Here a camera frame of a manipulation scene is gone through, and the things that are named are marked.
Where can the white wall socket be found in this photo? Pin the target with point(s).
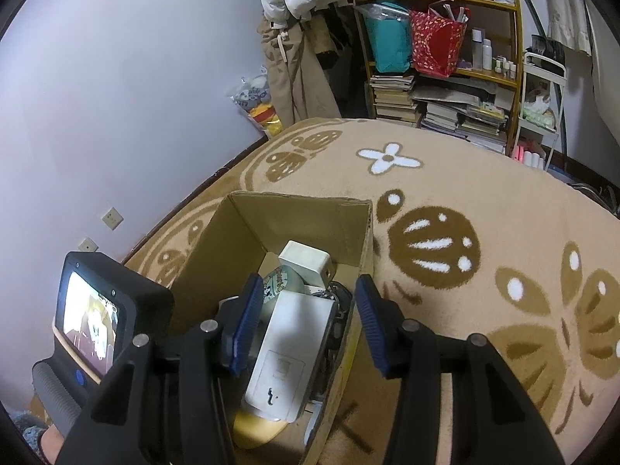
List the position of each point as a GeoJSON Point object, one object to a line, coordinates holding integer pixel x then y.
{"type": "Point", "coordinates": [88, 245]}
{"type": "Point", "coordinates": [112, 218]}

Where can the black car key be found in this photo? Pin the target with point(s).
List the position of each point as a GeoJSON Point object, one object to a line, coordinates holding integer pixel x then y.
{"type": "Point", "coordinates": [340, 300]}

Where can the green cartoon print case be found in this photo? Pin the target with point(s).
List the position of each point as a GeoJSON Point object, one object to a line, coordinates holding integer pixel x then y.
{"type": "Point", "coordinates": [281, 283]}

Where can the clear bag of plush toys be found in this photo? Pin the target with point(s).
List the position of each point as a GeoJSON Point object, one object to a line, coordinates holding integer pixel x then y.
{"type": "Point", "coordinates": [256, 104]}

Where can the green and white packets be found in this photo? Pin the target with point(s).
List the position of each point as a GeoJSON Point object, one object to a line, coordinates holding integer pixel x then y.
{"type": "Point", "coordinates": [537, 116]}

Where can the cardboard box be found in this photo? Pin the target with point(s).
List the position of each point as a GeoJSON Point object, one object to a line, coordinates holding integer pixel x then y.
{"type": "Point", "coordinates": [290, 223]}

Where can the black metal stand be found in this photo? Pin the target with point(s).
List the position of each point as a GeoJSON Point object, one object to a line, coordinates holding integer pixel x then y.
{"type": "Point", "coordinates": [588, 191]}

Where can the teal bag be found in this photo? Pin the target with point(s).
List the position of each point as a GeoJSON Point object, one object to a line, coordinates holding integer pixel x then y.
{"type": "Point", "coordinates": [387, 41]}

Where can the wooden shelf unit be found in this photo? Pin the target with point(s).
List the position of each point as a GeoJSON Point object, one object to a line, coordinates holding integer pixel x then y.
{"type": "Point", "coordinates": [517, 34]}

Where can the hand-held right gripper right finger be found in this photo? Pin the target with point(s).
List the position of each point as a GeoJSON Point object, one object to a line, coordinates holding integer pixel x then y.
{"type": "Point", "coordinates": [373, 329]}

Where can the row of small bottles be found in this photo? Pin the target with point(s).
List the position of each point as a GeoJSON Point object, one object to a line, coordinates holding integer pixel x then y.
{"type": "Point", "coordinates": [506, 68]}

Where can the beige hanging coat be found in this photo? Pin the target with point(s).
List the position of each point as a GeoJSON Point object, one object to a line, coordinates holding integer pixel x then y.
{"type": "Point", "coordinates": [290, 77]}

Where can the narrow stack of books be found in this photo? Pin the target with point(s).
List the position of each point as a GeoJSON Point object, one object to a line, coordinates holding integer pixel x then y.
{"type": "Point", "coordinates": [392, 99]}

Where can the person's left forearm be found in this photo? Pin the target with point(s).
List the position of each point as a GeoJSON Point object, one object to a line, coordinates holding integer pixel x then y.
{"type": "Point", "coordinates": [29, 428]}

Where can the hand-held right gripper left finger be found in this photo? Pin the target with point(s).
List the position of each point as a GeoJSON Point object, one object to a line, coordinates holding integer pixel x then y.
{"type": "Point", "coordinates": [244, 329]}

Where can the black item on cart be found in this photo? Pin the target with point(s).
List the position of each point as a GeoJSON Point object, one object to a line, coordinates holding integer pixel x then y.
{"type": "Point", "coordinates": [547, 53]}

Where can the red patterned gift bag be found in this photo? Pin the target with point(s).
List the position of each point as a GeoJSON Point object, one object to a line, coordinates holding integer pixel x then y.
{"type": "Point", "coordinates": [436, 43]}

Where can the white box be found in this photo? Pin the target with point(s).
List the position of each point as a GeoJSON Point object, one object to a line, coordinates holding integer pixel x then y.
{"type": "Point", "coordinates": [290, 339]}

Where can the white bottles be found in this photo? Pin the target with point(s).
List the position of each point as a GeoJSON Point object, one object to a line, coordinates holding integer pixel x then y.
{"type": "Point", "coordinates": [482, 53]}

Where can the white metal cart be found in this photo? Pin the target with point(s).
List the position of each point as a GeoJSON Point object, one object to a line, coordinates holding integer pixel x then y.
{"type": "Point", "coordinates": [537, 133]}

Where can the dark hanging clothes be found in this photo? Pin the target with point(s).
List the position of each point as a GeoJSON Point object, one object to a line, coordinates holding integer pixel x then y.
{"type": "Point", "coordinates": [346, 68]}

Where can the white cube adapter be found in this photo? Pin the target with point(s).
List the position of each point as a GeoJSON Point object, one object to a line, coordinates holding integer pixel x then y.
{"type": "Point", "coordinates": [305, 259]}

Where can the wide stack of books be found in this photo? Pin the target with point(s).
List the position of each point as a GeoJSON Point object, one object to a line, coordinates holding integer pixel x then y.
{"type": "Point", "coordinates": [465, 116]}

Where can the cream hanging curtain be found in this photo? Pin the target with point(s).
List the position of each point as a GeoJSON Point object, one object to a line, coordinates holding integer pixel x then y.
{"type": "Point", "coordinates": [571, 5]}

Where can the beige butterfly pattern rug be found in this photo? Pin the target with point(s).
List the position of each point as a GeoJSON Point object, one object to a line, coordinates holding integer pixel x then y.
{"type": "Point", "coordinates": [484, 203]}

